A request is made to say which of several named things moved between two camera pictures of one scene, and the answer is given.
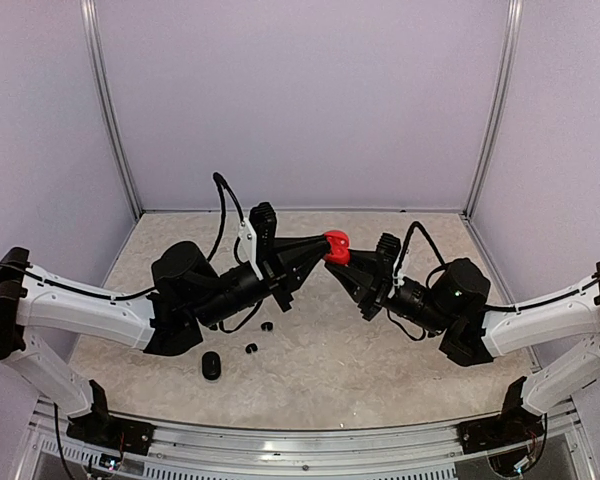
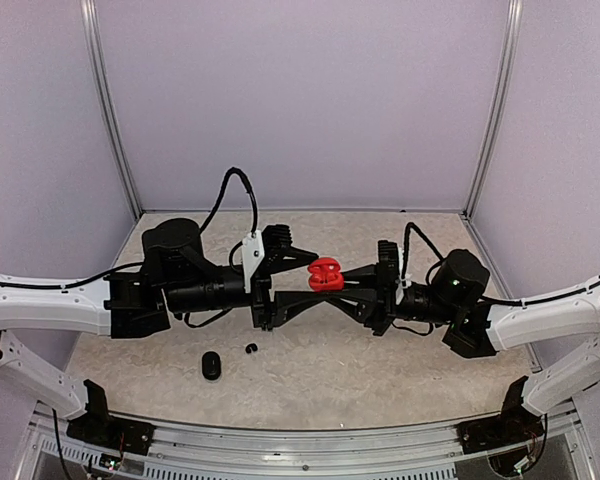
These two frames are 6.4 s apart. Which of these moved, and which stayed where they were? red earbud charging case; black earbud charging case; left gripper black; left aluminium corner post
Moved: red earbud charging case; left gripper black
Stayed: black earbud charging case; left aluminium corner post
